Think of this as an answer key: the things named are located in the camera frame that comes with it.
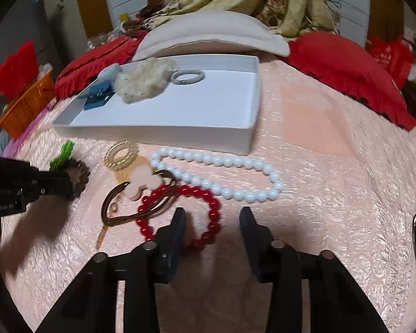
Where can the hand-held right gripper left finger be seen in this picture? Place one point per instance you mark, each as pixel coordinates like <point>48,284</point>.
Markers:
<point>176,236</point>

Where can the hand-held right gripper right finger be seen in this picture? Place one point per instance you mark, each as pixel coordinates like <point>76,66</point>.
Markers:
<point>250,239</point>

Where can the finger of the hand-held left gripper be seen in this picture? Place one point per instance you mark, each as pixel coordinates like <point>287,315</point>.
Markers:
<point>53,184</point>

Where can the white cardboard box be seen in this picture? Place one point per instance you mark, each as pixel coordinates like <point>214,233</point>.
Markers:
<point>201,107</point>

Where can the purple cloth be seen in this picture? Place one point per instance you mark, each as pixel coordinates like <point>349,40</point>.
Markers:
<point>24,135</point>

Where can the brown headband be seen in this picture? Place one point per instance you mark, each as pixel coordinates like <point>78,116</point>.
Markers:
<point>107,201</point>

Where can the pink bow hair clip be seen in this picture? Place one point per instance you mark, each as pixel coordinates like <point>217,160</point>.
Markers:
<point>144,177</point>

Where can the gold hair pin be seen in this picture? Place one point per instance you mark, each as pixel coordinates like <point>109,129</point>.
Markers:
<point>102,236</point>

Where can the orange plastic basket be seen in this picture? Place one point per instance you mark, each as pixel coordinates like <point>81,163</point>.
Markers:
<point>27,105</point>

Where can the pink bedspread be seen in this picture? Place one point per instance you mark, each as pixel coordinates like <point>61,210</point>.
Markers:
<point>332,197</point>

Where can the blue hair claw clip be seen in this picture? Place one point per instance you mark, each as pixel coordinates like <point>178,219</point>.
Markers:
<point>95,99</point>

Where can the red bag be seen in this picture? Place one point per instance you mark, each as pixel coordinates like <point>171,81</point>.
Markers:
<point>15,69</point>
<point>391,59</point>

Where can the light blue hair accessory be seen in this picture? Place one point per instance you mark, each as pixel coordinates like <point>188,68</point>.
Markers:
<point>108,73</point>

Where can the red fringed pillow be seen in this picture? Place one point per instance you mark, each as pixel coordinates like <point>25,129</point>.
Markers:
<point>346,73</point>
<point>93,66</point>

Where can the cream fluffy scrunchie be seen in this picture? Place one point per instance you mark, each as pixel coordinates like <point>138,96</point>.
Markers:
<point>142,81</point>

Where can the beige pillow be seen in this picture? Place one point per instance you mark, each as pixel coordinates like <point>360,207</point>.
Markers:
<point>208,31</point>

